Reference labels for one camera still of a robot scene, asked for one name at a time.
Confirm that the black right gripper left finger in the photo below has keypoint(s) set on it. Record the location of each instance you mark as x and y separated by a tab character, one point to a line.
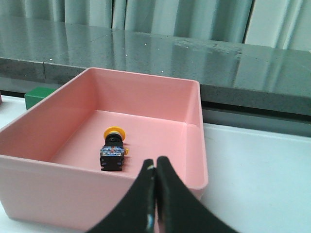
135	213

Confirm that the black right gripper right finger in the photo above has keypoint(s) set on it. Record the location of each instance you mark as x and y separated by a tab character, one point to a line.
179	211

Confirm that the yellow push button switch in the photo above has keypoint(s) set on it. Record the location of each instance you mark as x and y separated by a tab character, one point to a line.
113	151

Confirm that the pink plastic bin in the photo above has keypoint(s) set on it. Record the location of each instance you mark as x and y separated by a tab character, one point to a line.
69	159

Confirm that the green wooden cube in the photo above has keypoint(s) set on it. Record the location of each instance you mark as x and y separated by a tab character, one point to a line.
36	95

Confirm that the grey stone ledge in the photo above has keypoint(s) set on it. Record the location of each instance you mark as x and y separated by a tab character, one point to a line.
41	51

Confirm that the grey curtain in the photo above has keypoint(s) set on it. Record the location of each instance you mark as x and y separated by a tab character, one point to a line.
281	24

